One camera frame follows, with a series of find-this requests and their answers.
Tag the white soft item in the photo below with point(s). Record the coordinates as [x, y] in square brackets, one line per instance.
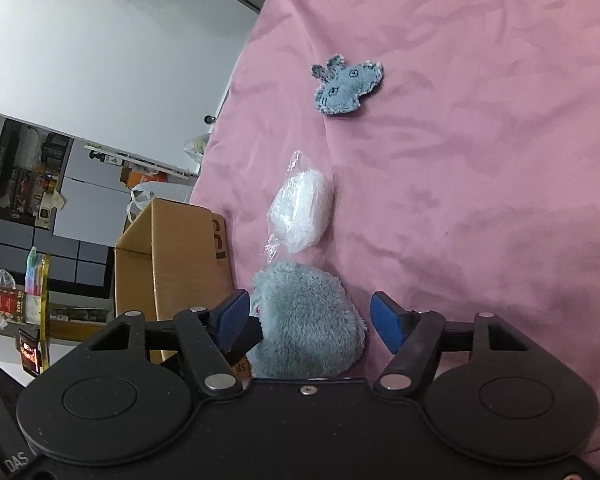
[302, 210]

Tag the white cabinet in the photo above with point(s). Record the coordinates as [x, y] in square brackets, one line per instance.
[80, 210]

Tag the grey fluffy plush toy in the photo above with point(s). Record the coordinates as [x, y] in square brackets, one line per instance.
[305, 320]

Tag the blue-grey plush toy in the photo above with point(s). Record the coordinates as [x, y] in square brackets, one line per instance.
[347, 87]

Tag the white metal rack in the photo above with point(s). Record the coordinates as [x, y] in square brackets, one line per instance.
[140, 160]

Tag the yellow-rimmed round table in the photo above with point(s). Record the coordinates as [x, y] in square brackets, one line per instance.
[72, 327]

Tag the black door stop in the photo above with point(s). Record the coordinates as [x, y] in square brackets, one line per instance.
[209, 119]

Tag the pink bed sheet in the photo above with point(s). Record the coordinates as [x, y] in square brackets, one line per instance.
[480, 185]

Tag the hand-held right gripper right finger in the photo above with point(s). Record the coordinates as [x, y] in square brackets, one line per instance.
[387, 324]

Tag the colourful stack of books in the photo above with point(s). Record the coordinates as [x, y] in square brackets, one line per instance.
[34, 285]

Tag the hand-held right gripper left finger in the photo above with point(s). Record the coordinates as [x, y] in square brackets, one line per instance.
[232, 321]

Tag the brown cardboard box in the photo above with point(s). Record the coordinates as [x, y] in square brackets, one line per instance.
[180, 260]

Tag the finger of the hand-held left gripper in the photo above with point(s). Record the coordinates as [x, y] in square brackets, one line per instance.
[251, 337]

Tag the white plastic shopping bag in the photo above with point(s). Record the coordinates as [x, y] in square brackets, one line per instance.
[155, 195]

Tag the orange cardboard box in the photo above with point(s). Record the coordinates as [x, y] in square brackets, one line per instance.
[145, 177]

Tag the red box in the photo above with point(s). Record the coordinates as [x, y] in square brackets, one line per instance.
[7, 305]

